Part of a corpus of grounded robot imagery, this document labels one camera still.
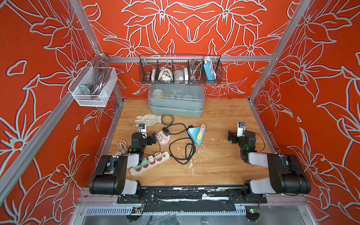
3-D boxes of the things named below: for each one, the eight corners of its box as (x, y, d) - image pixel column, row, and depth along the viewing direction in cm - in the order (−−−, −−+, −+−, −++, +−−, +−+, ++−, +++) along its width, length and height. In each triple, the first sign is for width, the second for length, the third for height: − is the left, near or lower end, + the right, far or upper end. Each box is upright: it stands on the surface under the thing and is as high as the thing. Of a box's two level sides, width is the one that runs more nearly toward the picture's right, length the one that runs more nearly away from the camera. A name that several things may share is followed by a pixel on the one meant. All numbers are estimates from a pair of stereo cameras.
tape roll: (161, 125, 105) (160, 123, 103) (162, 116, 111) (161, 114, 109) (173, 125, 105) (173, 123, 103) (173, 116, 111) (173, 114, 109)
